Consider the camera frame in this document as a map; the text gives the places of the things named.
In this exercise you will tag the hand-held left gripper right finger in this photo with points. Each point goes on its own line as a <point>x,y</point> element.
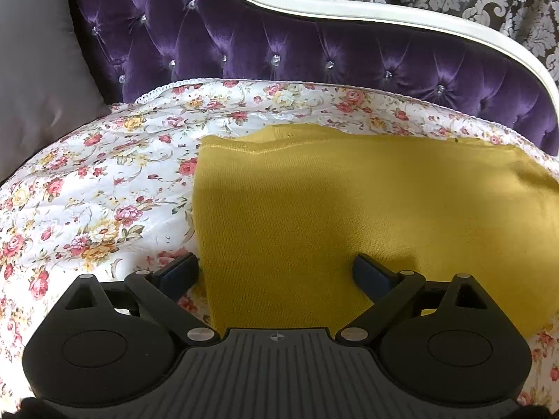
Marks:
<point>370,276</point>

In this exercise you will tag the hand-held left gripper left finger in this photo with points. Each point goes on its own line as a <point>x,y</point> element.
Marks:
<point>180,274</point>

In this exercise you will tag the yellow knit sweater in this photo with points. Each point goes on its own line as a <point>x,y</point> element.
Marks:
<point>349,209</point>

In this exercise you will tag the floral quilted bedspread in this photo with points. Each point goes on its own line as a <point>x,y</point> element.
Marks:
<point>100,174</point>

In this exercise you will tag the grey cushion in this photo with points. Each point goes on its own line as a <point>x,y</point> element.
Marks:
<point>35,74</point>

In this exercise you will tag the purple tufted sofa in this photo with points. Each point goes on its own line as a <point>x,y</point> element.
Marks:
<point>270,30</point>

